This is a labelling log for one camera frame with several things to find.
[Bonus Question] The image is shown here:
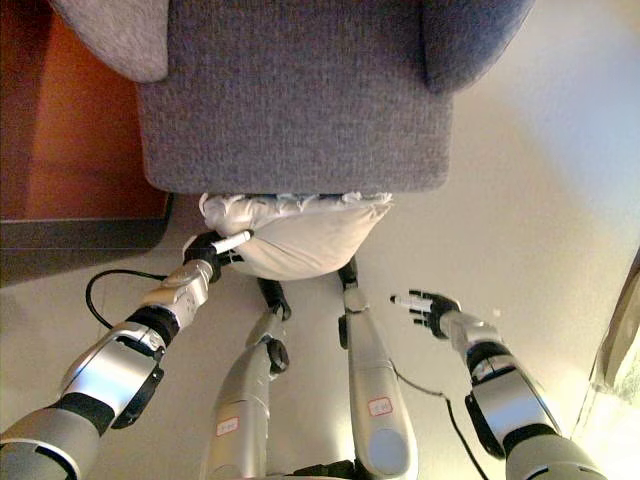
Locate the white tasselled pillow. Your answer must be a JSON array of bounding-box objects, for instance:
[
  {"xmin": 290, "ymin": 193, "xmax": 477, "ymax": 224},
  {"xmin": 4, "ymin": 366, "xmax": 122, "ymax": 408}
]
[{"xmin": 198, "ymin": 190, "xmax": 395, "ymax": 280}]

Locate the silver left robot leg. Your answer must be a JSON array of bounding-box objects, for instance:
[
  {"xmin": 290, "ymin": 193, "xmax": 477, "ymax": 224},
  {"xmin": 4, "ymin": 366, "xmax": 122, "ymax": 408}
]
[{"xmin": 201, "ymin": 277, "xmax": 294, "ymax": 480}]

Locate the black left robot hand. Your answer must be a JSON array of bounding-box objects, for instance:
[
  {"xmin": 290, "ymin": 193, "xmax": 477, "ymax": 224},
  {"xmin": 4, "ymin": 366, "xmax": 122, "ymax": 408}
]
[{"xmin": 182, "ymin": 228, "xmax": 256, "ymax": 284}]

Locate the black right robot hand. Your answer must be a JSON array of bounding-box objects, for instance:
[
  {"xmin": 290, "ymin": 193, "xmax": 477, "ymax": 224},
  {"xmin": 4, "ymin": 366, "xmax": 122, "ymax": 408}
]
[{"xmin": 389, "ymin": 288, "xmax": 463, "ymax": 341}]

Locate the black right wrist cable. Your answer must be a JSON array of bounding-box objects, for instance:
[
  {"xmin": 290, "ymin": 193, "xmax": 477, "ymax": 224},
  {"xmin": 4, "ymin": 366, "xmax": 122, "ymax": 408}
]
[{"xmin": 391, "ymin": 360, "xmax": 489, "ymax": 480}]

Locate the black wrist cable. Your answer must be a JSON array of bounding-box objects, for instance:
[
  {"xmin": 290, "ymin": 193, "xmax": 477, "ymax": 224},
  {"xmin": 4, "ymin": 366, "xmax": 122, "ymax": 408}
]
[
  {"xmin": 85, "ymin": 269, "xmax": 172, "ymax": 332},
  {"xmin": 391, "ymin": 360, "xmax": 489, "ymax": 480}
]

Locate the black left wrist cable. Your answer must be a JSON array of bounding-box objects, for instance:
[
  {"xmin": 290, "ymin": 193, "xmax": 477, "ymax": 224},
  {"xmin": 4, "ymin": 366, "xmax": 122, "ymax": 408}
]
[{"xmin": 85, "ymin": 269, "xmax": 172, "ymax": 332}]

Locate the grey fabric armchair sofa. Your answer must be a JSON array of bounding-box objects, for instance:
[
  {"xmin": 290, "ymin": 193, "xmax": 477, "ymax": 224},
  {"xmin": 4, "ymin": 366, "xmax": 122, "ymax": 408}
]
[{"xmin": 49, "ymin": 0, "xmax": 537, "ymax": 196}]

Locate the silver right robot leg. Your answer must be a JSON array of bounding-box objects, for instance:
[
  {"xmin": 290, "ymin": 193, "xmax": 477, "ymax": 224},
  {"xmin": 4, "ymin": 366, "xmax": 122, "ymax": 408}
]
[{"xmin": 336, "ymin": 256, "xmax": 419, "ymax": 480}]

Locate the silver robot leg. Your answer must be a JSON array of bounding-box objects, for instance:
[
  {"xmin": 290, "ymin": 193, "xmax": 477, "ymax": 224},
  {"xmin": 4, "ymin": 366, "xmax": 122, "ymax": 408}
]
[
  {"xmin": 336, "ymin": 256, "xmax": 419, "ymax": 480},
  {"xmin": 201, "ymin": 277, "xmax": 294, "ymax": 480}
]

